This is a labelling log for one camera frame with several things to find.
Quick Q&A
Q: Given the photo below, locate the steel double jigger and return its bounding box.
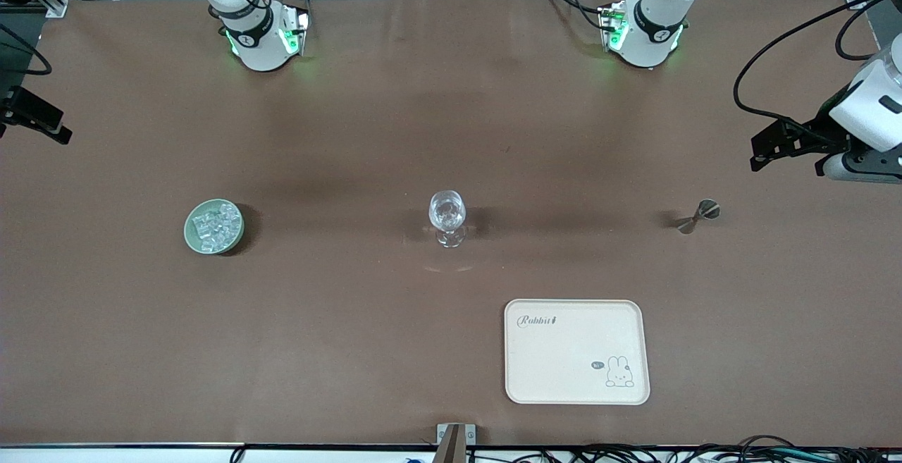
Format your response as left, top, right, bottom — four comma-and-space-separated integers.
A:
676, 199, 722, 235

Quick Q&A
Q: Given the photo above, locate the pile of clear ice cubes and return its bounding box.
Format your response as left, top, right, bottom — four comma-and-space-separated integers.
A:
192, 201, 241, 252

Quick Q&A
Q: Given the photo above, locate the clear stemmed wine glass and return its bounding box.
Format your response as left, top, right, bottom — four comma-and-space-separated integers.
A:
428, 190, 467, 249

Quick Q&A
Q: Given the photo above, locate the green ceramic bowl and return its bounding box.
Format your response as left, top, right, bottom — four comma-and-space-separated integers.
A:
183, 199, 245, 256

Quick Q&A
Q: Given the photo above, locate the green lit base connector box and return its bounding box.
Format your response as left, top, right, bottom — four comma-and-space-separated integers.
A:
278, 5, 312, 56
598, 1, 629, 53

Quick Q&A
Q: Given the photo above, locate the cream rabbit print tray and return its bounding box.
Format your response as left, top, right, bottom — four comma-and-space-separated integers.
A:
504, 299, 650, 406

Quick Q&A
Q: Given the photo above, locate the brown table cloth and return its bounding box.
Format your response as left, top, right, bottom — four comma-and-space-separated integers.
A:
0, 0, 902, 447

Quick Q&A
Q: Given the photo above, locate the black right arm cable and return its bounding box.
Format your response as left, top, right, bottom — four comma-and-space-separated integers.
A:
0, 23, 53, 76

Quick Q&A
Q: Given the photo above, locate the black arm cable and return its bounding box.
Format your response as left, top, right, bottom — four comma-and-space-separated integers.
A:
0, 23, 53, 76
733, 0, 892, 127

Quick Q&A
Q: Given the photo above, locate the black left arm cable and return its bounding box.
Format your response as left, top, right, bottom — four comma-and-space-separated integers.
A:
733, 0, 892, 127

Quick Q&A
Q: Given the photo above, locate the black base power cable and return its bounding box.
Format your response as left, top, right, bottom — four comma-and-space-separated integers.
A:
540, 0, 608, 30

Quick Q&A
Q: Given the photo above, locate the small metal edge bracket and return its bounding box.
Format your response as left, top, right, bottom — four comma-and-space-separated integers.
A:
436, 423, 477, 447

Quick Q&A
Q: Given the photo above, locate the brown camera pole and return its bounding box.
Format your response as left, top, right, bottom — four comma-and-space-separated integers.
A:
434, 425, 466, 463

